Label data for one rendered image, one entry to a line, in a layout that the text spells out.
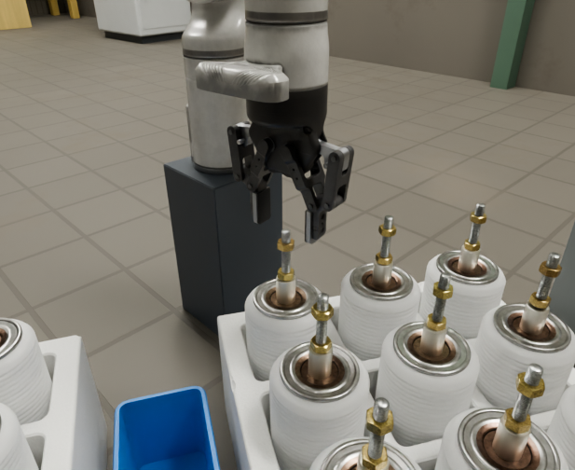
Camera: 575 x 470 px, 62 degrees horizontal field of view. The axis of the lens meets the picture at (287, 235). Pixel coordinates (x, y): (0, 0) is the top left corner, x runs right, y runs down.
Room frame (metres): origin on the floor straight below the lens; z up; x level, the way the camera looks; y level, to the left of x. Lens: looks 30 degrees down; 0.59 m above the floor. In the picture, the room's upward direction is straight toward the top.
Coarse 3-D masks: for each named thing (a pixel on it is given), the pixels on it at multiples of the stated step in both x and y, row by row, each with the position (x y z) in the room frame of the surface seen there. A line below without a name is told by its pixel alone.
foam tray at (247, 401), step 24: (240, 312) 0.50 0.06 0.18; (336, 312) 0.51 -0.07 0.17; (240, 336) 0.45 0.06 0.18; (336, 336) 0.45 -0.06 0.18; (240, 360) 0.41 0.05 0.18; (240, 384) 0.38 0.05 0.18; (264, 384) 0.38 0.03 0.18; (240, 408) 0.34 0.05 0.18; (264, 408) 0.36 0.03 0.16; (240, 432) 0.32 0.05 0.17; (264, 432) 0.31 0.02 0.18; (240, 456) 0.34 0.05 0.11; (264, 456) 0.29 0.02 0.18; (432, 456) 0.29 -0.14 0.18
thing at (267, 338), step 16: (256, 320) 0.41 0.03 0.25; (272, 320) 0.40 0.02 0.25; (288, 320) 0.40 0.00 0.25; (304, 320) 0.40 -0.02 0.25; (256, 336) 0.40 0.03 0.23; (272, 336) 0.39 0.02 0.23; (288, 336) 0.39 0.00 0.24; (304, 336) 0.40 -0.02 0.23; (256, 352) 0.41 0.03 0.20; (272, 352) 0.39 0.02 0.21; (256, 368) 0.41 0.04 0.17
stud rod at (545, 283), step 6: (552, 252) 0.39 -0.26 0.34; (552, 258) 0.39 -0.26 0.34; (558, 258) 0.38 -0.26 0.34; (546, 264) 0.39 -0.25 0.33; (552, 264) 0.38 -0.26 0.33; (546, 276) 0.39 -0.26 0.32; (546, 282) 0.38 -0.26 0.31; (540, 288) 0.39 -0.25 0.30; (546, 288) 0.38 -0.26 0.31; (540, 294) 0.39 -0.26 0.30; (546, 294) 0.38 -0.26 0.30; (534, 306) 0.39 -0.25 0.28
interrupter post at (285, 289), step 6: (294, 276) 0.44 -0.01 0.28; (276, 282) 0.44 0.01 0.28; (282, 282) 0.43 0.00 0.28; (288, 282) 0.43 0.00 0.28; (294, 282) 0.43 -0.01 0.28; (282, 288) 0.43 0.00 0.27; (288, 288) 0.43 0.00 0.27; (294, 288) 0.44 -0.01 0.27; (282, 294) 0.43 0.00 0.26; (288, 294) 0.43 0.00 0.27; (294, 294) 0.44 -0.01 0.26; (282, 300) 0.43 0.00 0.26; (288, 300) 0.43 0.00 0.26
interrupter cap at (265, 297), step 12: (264, 288) 0.45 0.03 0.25; (276, 288) 0.46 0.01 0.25; (300, 288) 0.46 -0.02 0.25; (312, 288) 0.45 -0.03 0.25; (264, 300) 0.43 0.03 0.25; (276, 300) 0.44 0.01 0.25; (300, 300) 0.44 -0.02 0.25; (312, 300) 0.43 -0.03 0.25; (264, 312) 0.41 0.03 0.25; (276, 312) 0.41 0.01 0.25; (288, 312) 0.41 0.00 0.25; (300, 312) 0.41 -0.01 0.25
